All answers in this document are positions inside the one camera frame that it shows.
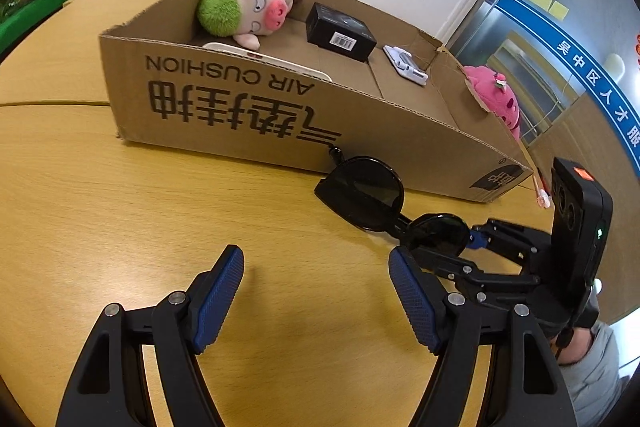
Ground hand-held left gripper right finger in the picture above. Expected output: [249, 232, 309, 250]
[388, 246, 578, 427]

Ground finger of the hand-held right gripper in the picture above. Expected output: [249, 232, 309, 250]
[469, 218, 553, 275]
[415, 253, 547, 308]

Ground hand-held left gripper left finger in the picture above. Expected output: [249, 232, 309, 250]
[55, 244, 246, 427]

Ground black sunglasses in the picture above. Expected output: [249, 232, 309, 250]
[314, 147, 473, 258]

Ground cardboard box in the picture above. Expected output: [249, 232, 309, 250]
[98, 0, 536, 204]

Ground person's right forearm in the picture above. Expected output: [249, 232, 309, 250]
[552, 322, 640, 427]

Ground red pencil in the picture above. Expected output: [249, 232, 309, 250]
[534, 169, 554, 210]

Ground pink plush toy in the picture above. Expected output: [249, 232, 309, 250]
[462, 64, 522, 140]

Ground small white device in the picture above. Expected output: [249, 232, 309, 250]
[383, 44, 430, 86]

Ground blue glass banner strip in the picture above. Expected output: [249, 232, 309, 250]
[495, 0, 640, 162]

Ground white flat tablet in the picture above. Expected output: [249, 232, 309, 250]
[202, 42, 333, 82]

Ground black product box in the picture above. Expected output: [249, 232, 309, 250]
[305, 2, 378, 62]

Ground green planter box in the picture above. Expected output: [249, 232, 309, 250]
[0, 0, 77, 58]

